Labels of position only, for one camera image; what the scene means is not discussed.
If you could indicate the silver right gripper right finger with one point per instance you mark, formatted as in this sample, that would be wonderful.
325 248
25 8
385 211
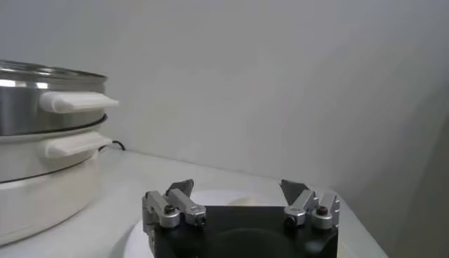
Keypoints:
303 205

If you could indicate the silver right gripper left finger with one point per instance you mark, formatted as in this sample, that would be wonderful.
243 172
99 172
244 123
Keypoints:
187 207

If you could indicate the white round plate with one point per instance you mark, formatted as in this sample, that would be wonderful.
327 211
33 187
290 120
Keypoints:
217 197

